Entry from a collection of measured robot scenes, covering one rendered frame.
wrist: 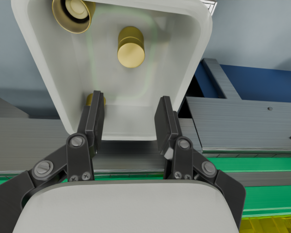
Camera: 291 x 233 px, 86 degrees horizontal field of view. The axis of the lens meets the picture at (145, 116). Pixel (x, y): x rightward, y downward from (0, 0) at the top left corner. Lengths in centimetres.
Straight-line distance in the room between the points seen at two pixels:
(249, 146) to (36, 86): 60
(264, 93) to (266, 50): 14
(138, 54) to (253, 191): 26
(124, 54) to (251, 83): 41
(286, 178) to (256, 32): 36
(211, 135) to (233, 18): 31
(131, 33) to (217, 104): 23
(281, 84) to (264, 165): 32
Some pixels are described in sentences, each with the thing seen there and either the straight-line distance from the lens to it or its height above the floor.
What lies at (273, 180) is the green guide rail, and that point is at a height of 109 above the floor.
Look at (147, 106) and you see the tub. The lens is 33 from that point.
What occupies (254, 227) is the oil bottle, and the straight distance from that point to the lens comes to 43.
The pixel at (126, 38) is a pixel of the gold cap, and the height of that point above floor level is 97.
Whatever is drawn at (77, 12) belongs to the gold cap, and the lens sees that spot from 22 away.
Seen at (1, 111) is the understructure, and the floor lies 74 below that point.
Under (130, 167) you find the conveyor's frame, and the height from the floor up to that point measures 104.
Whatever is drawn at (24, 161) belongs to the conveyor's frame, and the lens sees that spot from 38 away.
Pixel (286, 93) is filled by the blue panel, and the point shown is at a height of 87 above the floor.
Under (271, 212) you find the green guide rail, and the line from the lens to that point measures 42.
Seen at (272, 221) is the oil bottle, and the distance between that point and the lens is 46.
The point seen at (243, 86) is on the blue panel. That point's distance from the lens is 50.
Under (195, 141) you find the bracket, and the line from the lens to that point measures 28.
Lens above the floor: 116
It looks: 39 degrees down
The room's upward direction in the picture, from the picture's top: 175 degrees clockwise
